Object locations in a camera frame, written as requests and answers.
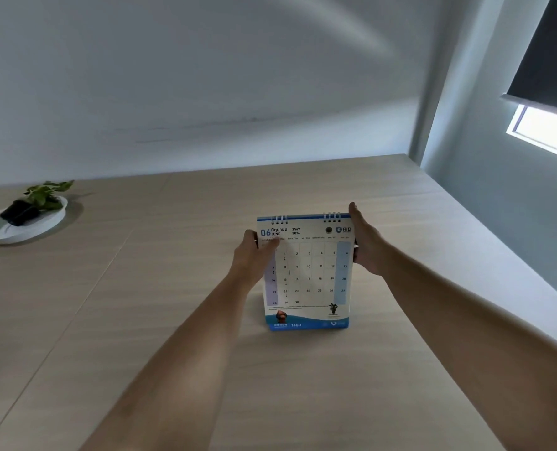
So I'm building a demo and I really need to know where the person's left hand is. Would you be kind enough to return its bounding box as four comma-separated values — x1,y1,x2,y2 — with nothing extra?
230,229,280,291

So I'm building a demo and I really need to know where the person's right hand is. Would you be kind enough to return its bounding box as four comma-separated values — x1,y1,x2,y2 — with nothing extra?
348,202,389,277

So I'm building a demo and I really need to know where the white spiral desk calendar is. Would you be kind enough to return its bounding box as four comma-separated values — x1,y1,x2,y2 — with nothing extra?
256,212,356,332

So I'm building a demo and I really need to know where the person's right forearm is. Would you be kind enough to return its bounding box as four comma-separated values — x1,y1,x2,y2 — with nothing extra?
377,243,557,451

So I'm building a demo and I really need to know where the person's left forearm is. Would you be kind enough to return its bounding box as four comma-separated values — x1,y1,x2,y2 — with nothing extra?
79,272,257,451

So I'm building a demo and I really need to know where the window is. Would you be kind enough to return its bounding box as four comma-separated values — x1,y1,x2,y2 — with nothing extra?
506,104,557,165

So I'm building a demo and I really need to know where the small green potted plant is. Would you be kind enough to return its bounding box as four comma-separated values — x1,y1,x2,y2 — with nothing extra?
0,180,75,227

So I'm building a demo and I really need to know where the white round dish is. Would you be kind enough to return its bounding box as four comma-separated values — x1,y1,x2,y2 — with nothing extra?
0,196,69,245

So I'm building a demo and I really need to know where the dark roller blind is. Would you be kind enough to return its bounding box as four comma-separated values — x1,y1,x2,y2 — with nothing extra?
500,0,557,122

